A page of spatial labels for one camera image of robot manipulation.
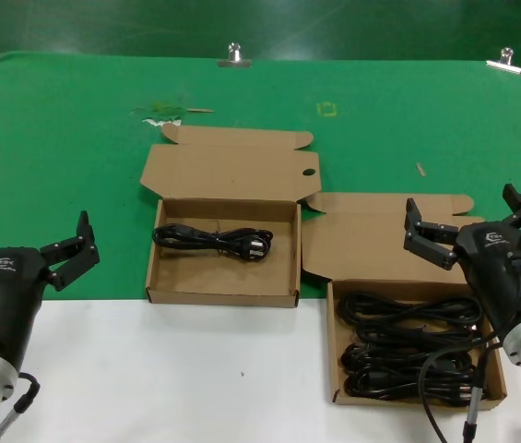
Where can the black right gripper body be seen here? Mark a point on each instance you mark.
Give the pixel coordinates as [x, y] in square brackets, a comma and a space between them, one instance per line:
[495, 267]

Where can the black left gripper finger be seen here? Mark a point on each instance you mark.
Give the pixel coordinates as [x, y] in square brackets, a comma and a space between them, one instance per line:
[75, 256]

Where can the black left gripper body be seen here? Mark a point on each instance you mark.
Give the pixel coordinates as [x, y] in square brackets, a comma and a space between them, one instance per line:
[11, 304]

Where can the open brown cardboard box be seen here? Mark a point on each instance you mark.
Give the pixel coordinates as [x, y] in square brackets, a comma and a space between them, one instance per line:
[366, 240]

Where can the cardboard box with lid hole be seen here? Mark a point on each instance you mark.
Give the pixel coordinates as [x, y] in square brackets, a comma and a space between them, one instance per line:
[223, 166]

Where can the small wood chip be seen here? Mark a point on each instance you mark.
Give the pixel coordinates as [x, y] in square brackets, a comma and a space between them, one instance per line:
[421, 169]

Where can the green table cloth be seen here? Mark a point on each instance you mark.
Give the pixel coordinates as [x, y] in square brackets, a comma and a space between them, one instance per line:
[57, 138]

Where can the silver binder clip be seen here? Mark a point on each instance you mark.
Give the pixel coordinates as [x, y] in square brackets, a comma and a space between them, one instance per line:
[504, 63]
[234, 57]

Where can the white paper scrap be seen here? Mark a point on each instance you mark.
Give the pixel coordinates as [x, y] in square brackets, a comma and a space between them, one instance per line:
[163, 122]

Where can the green paper shreds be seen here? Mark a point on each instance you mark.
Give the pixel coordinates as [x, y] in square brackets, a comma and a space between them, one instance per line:
[163, 109]

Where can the thin wooden stick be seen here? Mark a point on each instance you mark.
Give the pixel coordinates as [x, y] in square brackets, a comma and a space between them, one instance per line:
[200, 110]

